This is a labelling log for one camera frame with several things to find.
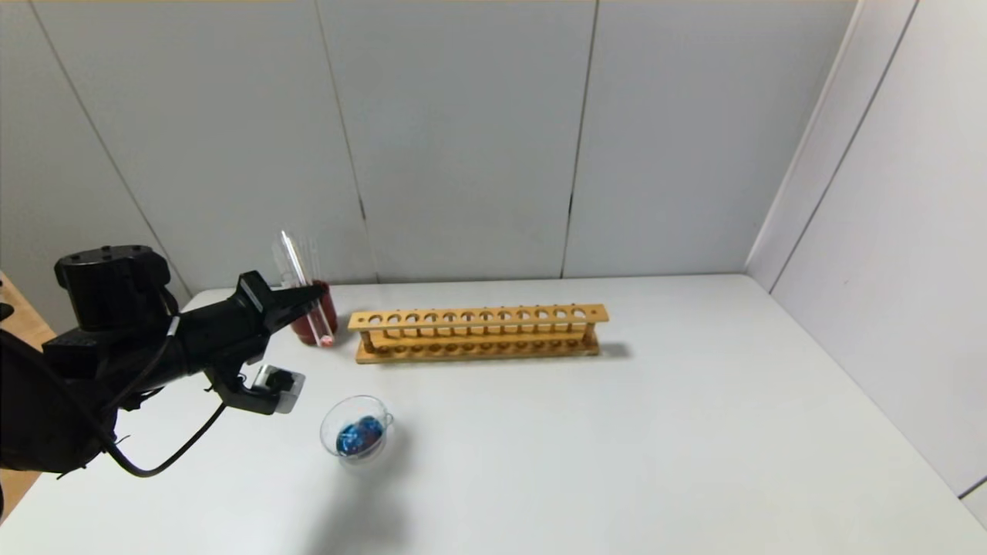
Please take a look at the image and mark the dark red plastic cup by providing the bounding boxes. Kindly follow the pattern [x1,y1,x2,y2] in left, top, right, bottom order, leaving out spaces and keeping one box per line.
[291,281,340,346]

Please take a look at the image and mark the wooden test tube rack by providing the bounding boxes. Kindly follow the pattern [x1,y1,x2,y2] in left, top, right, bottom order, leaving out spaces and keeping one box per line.
[349,304,610,365]

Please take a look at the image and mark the test tube with blue pigment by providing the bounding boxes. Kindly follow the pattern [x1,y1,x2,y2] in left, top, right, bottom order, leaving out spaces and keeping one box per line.
[271,231,303,288]

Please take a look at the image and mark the clear glass beaker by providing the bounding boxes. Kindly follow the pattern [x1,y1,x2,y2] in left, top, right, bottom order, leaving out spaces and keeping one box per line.
[320,395,396,469]

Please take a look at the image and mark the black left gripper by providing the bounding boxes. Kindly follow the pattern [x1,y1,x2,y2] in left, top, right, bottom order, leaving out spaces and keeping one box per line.
[174,270,326,378]

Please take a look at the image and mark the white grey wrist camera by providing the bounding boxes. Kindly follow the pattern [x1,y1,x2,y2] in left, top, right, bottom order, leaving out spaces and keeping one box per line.
[207,362,306,415]

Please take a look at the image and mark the test tube with red pigment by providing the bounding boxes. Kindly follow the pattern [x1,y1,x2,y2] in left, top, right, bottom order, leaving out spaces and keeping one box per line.
[279,230,335,348]

